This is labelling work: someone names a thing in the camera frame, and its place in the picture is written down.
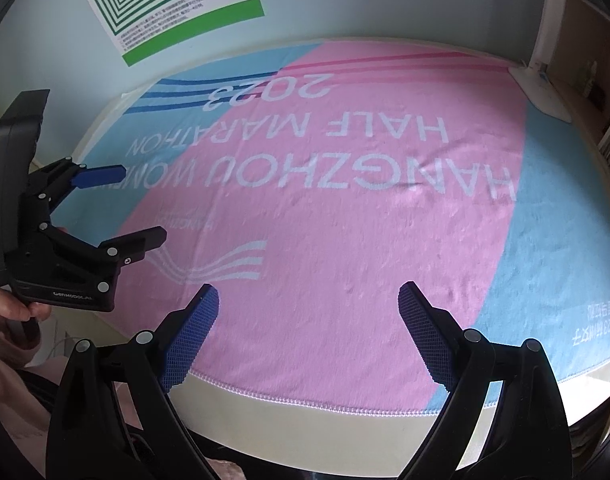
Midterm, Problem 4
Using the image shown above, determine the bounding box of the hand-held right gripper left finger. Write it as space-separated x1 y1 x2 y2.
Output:
45 283 220 461

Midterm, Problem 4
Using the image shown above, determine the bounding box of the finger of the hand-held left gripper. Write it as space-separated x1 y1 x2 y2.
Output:
50 226 168 273
25 156 128 211

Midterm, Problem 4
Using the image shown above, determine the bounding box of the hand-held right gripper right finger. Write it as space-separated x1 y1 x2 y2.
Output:
397 281 570 461

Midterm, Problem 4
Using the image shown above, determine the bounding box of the person's left hand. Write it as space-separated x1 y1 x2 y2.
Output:
0 287 54 348

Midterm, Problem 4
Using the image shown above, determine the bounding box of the person's pink clothing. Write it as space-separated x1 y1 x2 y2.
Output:
0 332 62 461

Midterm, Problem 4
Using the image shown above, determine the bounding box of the white desk lamp base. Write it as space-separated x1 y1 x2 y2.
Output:
507 0 574 122

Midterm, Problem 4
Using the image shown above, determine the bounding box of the green striped wall poster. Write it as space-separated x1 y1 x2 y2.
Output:
67 0 264 67

